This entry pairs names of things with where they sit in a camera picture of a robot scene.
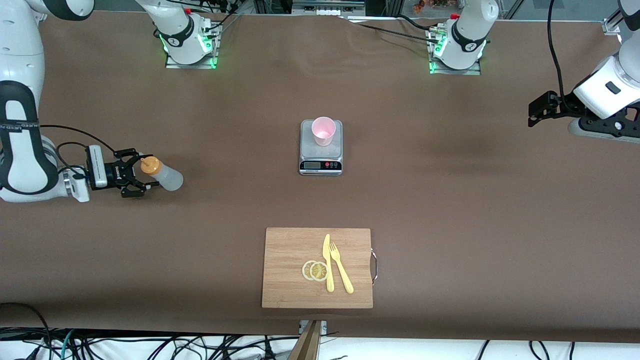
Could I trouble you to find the yellow plastic knife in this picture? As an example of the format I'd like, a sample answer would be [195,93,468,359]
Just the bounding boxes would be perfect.
[322,233,336,293]

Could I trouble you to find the orange background objects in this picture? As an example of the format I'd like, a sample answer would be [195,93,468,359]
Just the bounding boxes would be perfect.
[412,0,452,14]

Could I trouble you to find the yellow plastic fork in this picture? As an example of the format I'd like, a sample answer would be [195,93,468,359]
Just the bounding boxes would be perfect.
[329,242,355,295]

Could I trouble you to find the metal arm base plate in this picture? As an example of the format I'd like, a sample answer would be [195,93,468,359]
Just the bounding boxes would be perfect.
[428,27,482,76]
[164,20,221,70]

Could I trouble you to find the wooden beam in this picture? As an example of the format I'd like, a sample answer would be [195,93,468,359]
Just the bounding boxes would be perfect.
[287,320,324,360]

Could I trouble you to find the teal floor cable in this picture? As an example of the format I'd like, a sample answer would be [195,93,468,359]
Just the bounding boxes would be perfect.
[59,329,77,360]

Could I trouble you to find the brown table cover sheet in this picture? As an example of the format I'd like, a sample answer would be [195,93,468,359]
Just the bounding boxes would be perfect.
[0,10,640,344]

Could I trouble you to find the black cable lying on table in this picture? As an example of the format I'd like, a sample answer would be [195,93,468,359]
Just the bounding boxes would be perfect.
[344,16,437,45]

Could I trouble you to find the lemon slice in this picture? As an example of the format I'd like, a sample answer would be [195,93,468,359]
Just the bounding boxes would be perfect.
[309,261,330,283]

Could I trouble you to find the pink plastic cup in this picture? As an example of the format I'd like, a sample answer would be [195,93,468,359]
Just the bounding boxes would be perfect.
[311,116,337,148]

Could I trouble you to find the black left camera mount bracket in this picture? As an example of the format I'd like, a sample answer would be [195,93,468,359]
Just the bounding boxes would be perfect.
[579,106,640,137]

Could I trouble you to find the silver digital kitchen scale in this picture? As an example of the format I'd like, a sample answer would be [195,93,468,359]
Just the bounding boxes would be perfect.
[298,119,345,177]

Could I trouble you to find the translucent sauce bottle orange cap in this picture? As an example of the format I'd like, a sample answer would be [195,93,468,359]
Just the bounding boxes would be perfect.
[139,155,185,192]

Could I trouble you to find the wooden cutting board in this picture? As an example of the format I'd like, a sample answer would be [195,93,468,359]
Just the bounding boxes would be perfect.
[261,227,374,310]

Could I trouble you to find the aluminium profile frame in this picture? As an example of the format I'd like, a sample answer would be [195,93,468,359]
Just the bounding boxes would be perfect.
[252,0,369,16]

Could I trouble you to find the small metal table bracket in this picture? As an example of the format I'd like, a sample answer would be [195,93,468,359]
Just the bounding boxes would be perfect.
[298,320,329,336]

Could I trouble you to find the black looped floor cable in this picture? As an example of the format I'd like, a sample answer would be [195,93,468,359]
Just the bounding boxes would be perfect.
[0,302,54,360]

